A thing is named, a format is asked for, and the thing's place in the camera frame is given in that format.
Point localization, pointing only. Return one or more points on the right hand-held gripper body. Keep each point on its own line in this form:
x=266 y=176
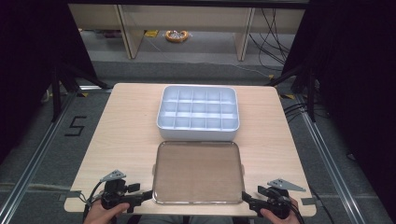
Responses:
x=275 y=199

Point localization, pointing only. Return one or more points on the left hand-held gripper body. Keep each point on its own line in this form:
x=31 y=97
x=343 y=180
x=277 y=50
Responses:
x=114 y=193

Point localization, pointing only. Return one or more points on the clear plastic lid tray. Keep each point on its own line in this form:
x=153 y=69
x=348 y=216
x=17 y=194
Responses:
x=197 y=171

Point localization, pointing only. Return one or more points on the person's right hand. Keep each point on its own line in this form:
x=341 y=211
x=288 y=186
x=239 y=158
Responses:
x=280 y=219

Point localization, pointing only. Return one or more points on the person's left hand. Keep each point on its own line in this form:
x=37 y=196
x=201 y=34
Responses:
x=102 y=214

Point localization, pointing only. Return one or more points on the grey tape strip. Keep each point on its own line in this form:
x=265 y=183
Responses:
x=308 y=201
x=70 y=195

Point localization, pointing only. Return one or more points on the person's grey pants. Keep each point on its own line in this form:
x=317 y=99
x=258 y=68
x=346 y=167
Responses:
x=174 y=219

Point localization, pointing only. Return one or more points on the yellow tape piece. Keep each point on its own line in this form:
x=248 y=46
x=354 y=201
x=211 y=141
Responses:
x=82 y=94
x=287 y=96

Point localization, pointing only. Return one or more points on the white compartment box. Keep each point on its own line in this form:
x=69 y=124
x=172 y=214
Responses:
x=198 y=112

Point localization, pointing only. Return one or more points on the black metal stand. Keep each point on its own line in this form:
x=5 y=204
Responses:
x=56 y=93
x=310 y=93

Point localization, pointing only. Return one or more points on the black curtain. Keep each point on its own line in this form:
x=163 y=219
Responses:
x=28 y=62
x=358 y=77

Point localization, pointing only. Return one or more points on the yellow flat object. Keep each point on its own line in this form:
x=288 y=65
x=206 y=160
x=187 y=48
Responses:
x=151 y=33

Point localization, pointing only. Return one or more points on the aluminium floor rail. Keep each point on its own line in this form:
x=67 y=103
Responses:
x=34 y=158
x=327 y=161

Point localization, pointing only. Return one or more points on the light wooden desk frame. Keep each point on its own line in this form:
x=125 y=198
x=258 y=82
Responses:
x=134 y=28

